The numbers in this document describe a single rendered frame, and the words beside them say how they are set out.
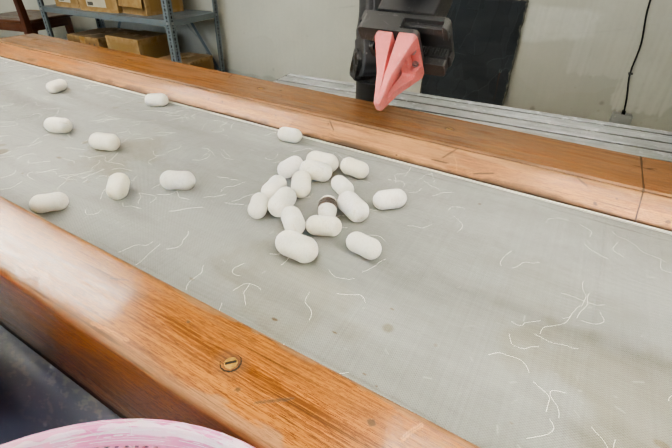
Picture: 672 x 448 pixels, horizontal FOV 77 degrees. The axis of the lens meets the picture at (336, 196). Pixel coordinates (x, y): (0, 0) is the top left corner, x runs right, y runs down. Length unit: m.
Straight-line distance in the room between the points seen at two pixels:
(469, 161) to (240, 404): 0.36
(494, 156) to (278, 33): 2.38
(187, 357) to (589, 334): 0.26
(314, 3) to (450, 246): 2.34
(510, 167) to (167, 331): 0.37
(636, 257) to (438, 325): 0.20
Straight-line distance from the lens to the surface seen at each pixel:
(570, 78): 2.39
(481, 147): 0.51
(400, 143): 0.52
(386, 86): 0.47
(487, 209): 0.44
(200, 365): 0.26
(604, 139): 0.90
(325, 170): 0.45
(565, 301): 0.36
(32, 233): 0.41
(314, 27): 2.66
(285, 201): 0.39
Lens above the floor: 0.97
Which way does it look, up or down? 31 degrees down
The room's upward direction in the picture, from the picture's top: 1 degrees clockwise
